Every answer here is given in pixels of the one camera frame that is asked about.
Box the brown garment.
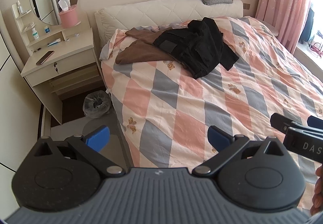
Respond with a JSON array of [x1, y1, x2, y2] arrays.
[[115, 27, 175, 65]]

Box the toothpaste tube on shelf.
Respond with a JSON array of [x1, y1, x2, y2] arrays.
[[47, 38, 61, 47]]

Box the cream padded headboard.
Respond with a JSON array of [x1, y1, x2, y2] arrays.
[[95, 0, 244, 47]]

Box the black pants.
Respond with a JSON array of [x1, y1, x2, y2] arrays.
[[153, 17, 239, 79]]

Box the trash bin with plastic bag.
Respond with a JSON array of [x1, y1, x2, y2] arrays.
[[83, 90, 112, 119]]

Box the dark blue item at window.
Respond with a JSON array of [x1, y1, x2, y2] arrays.
[[300, 8, 314, 43]]

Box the checkered pink grey quilt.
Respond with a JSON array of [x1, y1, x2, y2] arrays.
[[99, 15, 323, 210]]

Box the smartphone on dresser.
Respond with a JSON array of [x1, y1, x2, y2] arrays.
[[36, 50, 54, 66]]

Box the white lotion bottle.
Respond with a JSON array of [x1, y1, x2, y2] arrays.
[[32, 27, 39, 41]]

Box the small white bottle on shelf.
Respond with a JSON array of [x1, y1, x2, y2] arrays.
[[16, 1, 24, 15]]

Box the person's right hand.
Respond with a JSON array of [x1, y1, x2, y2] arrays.
[[310, 166, 323, 216]]

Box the cream dressing table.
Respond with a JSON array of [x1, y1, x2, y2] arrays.
[[12, 6, 102, 124]]

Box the pink tissue box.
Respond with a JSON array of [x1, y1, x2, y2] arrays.
[[58, 0, 79, 28]]

